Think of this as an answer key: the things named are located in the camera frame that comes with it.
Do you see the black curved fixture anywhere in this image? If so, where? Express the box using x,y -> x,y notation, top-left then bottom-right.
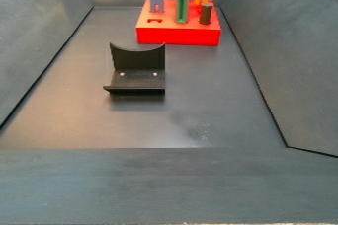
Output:
103,44 -> 166,94

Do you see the red peg board base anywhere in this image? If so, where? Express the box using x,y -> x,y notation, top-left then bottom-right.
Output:
137,0 -> 222,46

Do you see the dark brown cylinder peg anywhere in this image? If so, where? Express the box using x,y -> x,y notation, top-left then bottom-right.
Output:
199,2 -> 213,25

